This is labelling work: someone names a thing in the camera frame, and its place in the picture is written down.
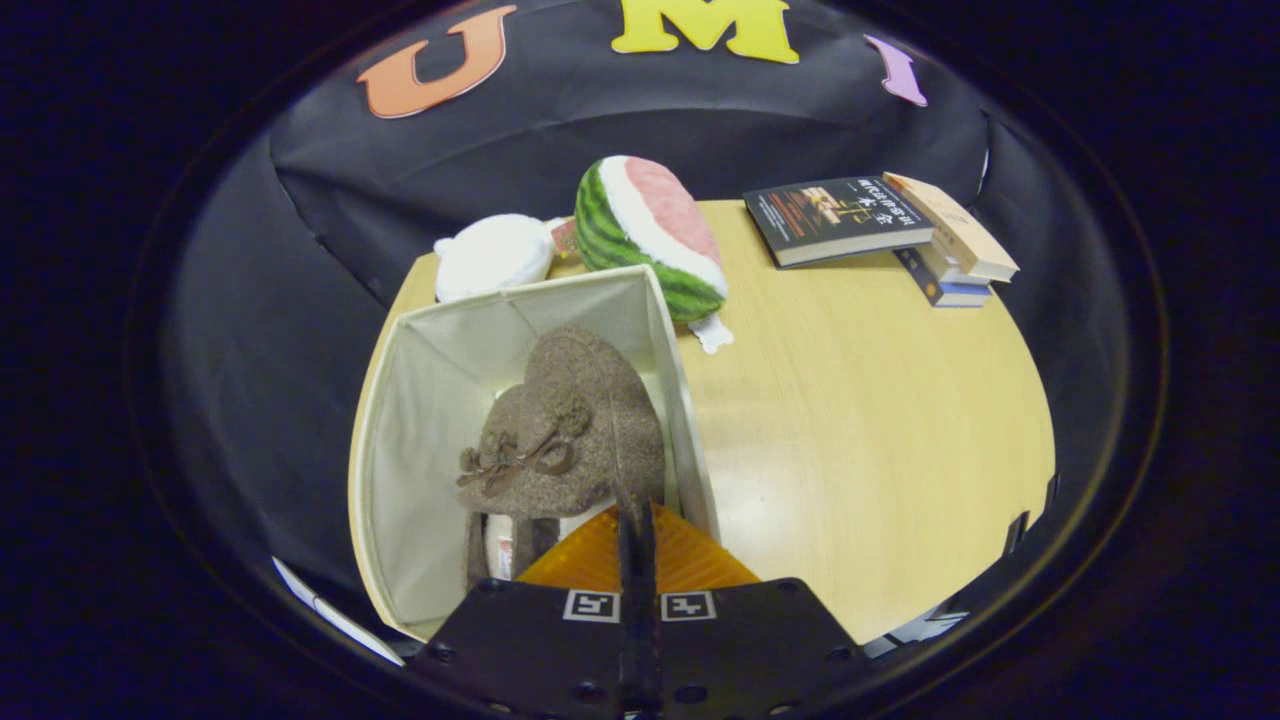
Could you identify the white plush toy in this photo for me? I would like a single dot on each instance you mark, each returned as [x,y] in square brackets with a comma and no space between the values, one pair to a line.
[490,255]

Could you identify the blue cover book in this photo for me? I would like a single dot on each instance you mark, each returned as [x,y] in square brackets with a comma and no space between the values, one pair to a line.
[945,293]

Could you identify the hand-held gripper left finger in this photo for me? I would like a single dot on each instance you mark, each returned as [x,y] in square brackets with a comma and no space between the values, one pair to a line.
[530,650]

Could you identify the watermelon slice plush toy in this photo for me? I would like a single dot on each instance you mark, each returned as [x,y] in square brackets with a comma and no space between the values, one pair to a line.
[610,235]

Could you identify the tan cover book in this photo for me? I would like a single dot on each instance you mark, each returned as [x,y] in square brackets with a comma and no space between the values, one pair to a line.
[960,235]

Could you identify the black backdrop cloth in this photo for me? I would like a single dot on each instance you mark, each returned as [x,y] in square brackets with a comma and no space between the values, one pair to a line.
[300,250]

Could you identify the cream fabric storage box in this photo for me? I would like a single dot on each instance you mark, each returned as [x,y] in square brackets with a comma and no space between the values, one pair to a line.
[420,450]

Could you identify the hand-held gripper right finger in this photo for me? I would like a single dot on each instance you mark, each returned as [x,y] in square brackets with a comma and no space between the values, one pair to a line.
[750,650]

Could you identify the black cover book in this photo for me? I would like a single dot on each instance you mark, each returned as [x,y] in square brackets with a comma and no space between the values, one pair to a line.
[830,220]

